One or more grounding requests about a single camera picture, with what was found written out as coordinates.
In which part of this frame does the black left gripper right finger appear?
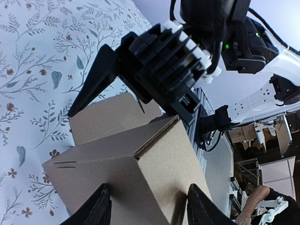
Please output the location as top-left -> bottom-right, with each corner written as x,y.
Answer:
187,183 -> 234,225

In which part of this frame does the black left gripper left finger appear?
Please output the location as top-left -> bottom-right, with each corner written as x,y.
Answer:
61,183 -> 112,225

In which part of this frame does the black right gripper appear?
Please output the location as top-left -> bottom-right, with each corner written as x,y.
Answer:
67,22 -> 212,125

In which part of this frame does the brown cardboard box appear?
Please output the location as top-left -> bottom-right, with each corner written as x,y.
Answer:
43,93 -> 210,225

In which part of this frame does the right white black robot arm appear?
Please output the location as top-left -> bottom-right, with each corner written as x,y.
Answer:
68,0 -> 300,149

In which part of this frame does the operator hand on controller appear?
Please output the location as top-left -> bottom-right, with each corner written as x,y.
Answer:
235,210 -> 252,225

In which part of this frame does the white floral table cloth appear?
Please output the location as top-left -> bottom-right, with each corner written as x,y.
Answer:
0,0 -> 150,225

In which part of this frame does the stacked cardboard boxes background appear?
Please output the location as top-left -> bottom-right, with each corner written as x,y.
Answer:
229,115 -> 295,188

